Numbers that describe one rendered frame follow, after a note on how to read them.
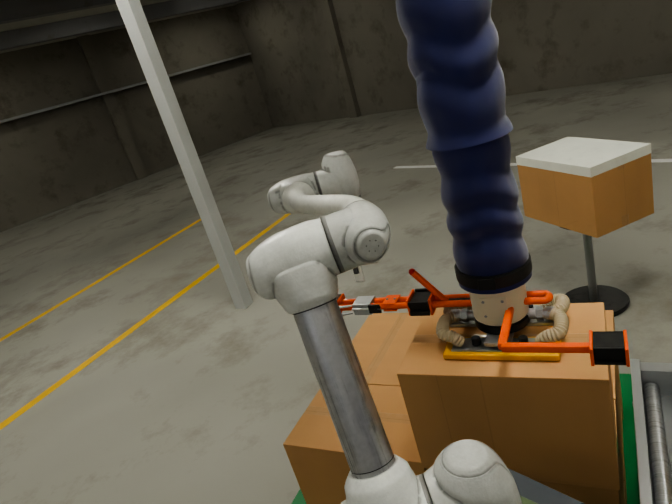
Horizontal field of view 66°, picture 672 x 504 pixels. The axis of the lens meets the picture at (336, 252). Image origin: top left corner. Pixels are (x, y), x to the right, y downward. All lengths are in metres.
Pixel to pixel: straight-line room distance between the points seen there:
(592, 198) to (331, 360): 2.19
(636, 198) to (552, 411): 1.83
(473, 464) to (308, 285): 0.50
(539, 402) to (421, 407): 0.36
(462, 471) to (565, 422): 0.59
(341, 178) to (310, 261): 0.59
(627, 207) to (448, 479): 2.32
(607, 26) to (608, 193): 8.14
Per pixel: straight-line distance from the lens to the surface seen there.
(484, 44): 1.41
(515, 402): 1.67
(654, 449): 1.98
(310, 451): 2.19
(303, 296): 1.08
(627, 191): 3.21
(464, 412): 1.73
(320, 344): 1.11
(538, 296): 1.71
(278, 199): 1.63
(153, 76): 4.47
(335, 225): 1.08
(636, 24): 10.94
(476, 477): 1.17
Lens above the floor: 1.92
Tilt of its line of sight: 21 degrees down
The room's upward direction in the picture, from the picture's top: 17 degrees counter-clockwise
